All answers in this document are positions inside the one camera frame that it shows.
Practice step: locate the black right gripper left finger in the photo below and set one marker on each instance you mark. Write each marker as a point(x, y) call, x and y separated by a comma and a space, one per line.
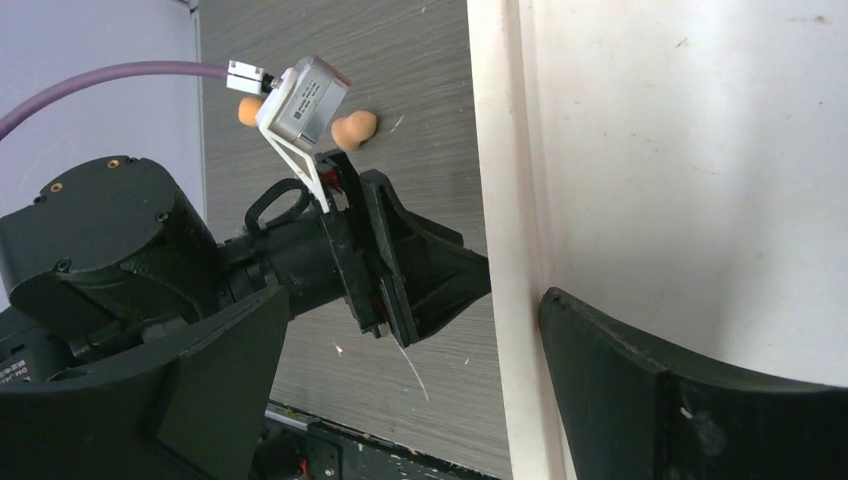
point(186, 406)

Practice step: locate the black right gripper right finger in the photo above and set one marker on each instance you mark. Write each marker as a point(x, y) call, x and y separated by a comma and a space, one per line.
point(635, 406)

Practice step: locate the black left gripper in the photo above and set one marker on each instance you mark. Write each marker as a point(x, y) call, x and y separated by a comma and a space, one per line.
point(414, 274)

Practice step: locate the orange makeup sponge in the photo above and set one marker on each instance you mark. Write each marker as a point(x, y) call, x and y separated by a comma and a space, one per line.
point(248, 109)

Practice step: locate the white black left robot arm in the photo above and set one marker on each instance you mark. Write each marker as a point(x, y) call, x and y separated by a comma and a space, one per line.
point(112, 254)

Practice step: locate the white drawer cabinet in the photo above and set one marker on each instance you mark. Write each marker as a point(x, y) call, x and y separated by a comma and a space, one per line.
point(679, 165)

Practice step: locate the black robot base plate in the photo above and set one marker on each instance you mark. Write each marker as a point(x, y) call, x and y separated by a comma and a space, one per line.
point(294, 444)

